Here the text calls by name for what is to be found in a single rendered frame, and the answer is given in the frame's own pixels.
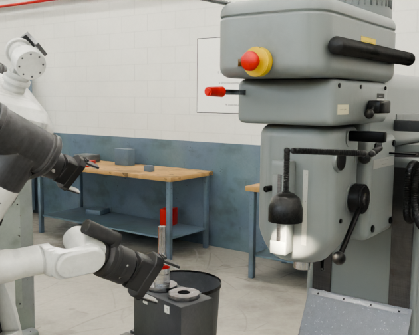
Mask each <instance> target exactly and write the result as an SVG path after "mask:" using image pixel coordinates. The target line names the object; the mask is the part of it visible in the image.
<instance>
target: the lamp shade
mask: <svg viewBox="0 0 419 335"><path fill-rule="evenodd" d="M268 222H271V223H276V224H282V225H294V224H300V223H302V222H303V207H302V205H301V200H300V198H299V197H298V196H296V195H295V194H294V193H291V192H290V191H289V192H283V191H282V192H279V193H277V194H276V195H274V196H273V197H272V198H271V202H270V204H269V207H268Z"/></svg>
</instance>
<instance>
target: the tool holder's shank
mask: <svg viewBox="0 0 419 335"><path fill-rule="evenodd" d="M158 254H164V255H165V256H166V257H167V254H166V226H164V225H163V226H158Z"/></svg>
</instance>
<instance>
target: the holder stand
mask: <svg viewBox="0 0 419 335"><path fill-rule="evenodd" d="M146 294H147V295H149V296H152V297H154V298H155V299H156V300H157V301H158V303H157V304H152V303H150V302H146V301H144V300H136V299H135V298H134V335H213V298H212V297H209V296H206V295H204V294H201V293H200V292H199V291H198V290H196V289H194V288H186V287H182V286H180V285H177V283H176V282H175V281H172V280H171V281H170V285H168V286H156V285H154V282H153V283H152V285H151V287H150V288H149V290H148V292H147V293H146Z"/></svg>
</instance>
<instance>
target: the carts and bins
mask: <svg viewBox="0 0 419 335"><path fill-rule="evenodd" d="M170 280H172V281H175V282H176V283H177V285H180V286H182V287H186V288H194V289H196V290H198V291H199V292H200V293H201V294H204V295H206V296H209V297H212V298H213V335H217V318H218V310H219V293H220V288H221V285H220V284H221V279H220V278H219V277H217V276H215V275H213V274H210V273H206V272H201V271H191V270H172V271H170Z"/></svg>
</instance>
